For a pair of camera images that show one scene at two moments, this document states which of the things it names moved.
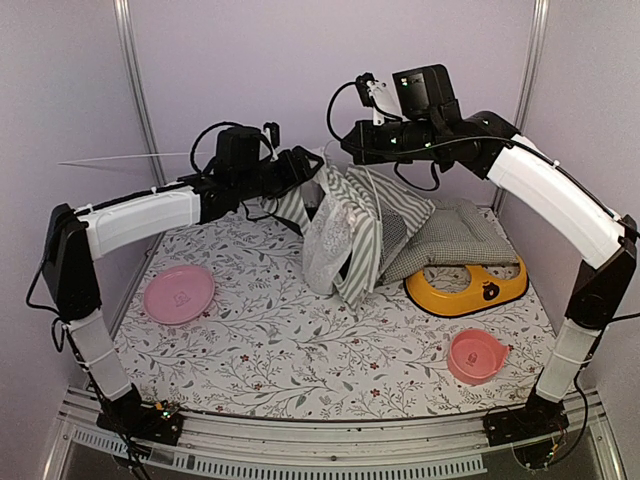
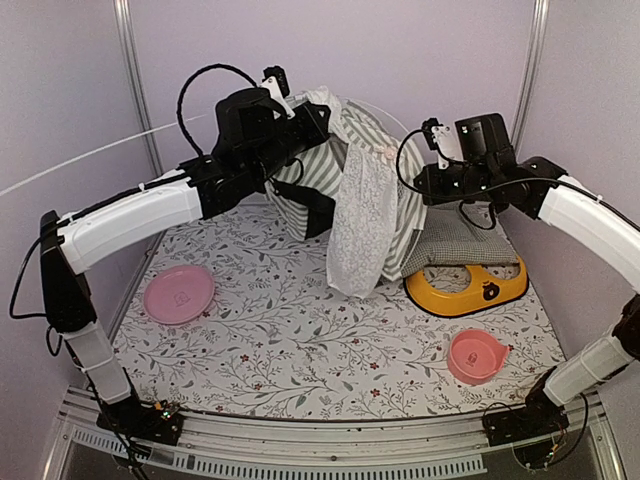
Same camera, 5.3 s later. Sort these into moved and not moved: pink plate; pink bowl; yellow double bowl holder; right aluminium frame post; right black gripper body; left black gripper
Moved: right black gripper body; left black gripper
Not moved: yellow double bowl holder; right aluminium frame post; pink plate; pink bowl
